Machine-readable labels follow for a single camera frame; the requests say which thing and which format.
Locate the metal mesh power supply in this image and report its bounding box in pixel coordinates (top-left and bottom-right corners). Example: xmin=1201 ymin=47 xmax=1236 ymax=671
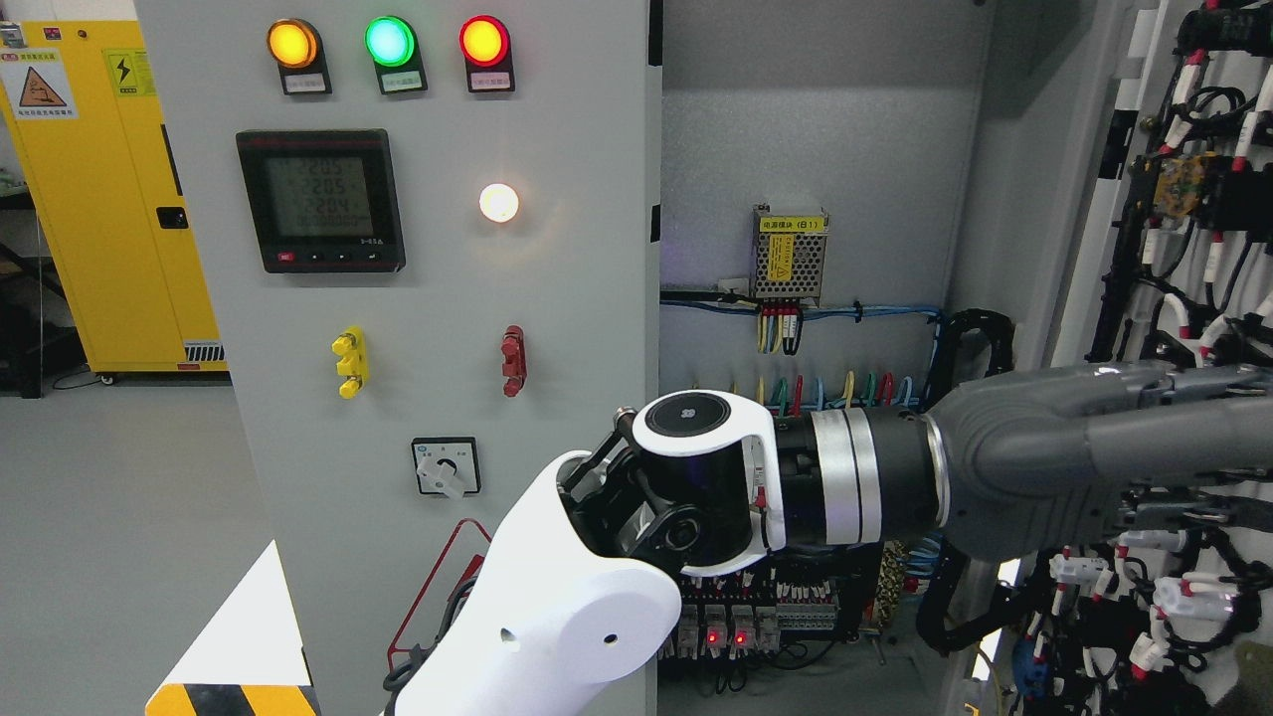
xmin=747 ymin=203 xmax=830 ymax=307

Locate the yellow test terminal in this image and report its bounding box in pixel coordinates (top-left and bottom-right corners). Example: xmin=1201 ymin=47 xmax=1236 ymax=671
xmin=330 ymin=325 xmax=369 ymax=400

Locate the black digital power meter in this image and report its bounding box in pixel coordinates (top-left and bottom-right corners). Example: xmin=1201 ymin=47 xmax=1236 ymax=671
xmin=236 ymin=127 xmax=406 ymax=273

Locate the yellow safety cabinet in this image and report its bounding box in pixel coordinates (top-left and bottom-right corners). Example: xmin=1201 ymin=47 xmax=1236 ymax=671
xmin=3 ymin=20 xmax=228 ymax=380

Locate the white lit indicator lamp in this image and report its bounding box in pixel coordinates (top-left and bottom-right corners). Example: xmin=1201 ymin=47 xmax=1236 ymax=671
xmin=477 ymin=182 xmax=521 ymax=224

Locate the green indicator light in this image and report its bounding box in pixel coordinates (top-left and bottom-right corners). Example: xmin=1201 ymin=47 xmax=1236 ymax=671
xmin=363 ymin=15 xmax=428 ymax=96

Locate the red indicator light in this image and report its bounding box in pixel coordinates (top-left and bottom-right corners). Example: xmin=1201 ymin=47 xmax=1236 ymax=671
xmin=458 ymin=15 xmax=516 ymax=93

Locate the red test terminal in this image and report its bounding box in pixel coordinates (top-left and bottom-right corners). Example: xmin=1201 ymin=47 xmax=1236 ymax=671
xmin=500 ymin=325 xmax=528 ymax=397

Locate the red electric danger sticker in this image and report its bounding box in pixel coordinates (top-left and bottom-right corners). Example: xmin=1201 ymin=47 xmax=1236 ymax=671
xmin=386 ymin=519 xmax=491 ymax=669

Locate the grey cabinet door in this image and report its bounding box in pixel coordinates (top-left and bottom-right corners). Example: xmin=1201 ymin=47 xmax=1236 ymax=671
xmin=934 ymin=0 xmax=1273 ymax=716
xmin=136 ymin=1 xmax=662 ymax=715

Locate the black white rotary switch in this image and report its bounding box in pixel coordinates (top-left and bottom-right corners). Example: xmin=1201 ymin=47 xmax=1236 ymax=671
xmin=411 ymin=437 xmax=482 ymax=499

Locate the brass right ground bar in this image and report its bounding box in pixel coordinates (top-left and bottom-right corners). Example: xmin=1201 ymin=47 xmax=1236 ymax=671
xmin=871 ymin=540 xmax=908 ymax=631

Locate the orange indicator light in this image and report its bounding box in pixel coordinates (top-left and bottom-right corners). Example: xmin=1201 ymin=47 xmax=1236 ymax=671
xmin=267 ymin=18 xmax=334 ymax=96

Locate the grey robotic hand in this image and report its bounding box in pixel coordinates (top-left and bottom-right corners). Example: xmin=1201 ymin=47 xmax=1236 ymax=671
xmin=927 ymin=361 xmax=1272 ymax=562

